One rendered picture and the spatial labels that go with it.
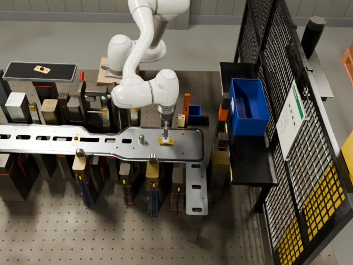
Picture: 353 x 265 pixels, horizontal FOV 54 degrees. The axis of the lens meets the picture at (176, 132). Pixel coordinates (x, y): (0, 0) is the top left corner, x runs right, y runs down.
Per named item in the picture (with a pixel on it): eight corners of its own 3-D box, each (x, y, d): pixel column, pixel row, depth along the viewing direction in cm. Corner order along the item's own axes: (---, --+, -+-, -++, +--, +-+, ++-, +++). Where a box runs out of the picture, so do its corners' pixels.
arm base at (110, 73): (104, 60, 254) (104, 53, 250) (134, 65, 254) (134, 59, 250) (97, 75, 241) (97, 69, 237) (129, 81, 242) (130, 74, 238)
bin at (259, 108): (233, 135, 183) (237, 118, 173) (227, 95, 203) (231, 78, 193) (264, 136, 184) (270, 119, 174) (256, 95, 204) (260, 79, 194)
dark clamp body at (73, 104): (78, 150, 214) (65, 106, 185) (82, 135, 222) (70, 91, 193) (90, 150, 215) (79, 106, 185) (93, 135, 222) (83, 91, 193)
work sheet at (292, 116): (283, 162, 159) (305, 116, 135) (275, 125, 173) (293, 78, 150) (288, 163, 159) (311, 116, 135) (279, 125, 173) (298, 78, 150)
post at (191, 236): (187, 241, 179) (191, 214, 157) (187, 232, 183) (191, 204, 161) (197, 241, 179) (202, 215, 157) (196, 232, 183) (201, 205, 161)
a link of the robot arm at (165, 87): (174, 89, 163) (147, 94, 160) (175, 62, 151) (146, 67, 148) (181, 105, 157) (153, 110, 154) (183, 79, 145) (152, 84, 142)
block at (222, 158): (205, 201, 195) (213, 163, 167) (205, 188, 200) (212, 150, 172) (219, 201, 195) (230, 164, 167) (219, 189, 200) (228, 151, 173)
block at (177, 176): (170, 215, 189) (172, 187, 167) (170, 196, 196) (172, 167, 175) (183, 216, 189) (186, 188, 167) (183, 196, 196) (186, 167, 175)
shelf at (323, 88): (295, 104, 150) (308, 72, 137) (280, 53, 174) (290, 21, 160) (329, 105, 151) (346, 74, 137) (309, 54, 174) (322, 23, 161)
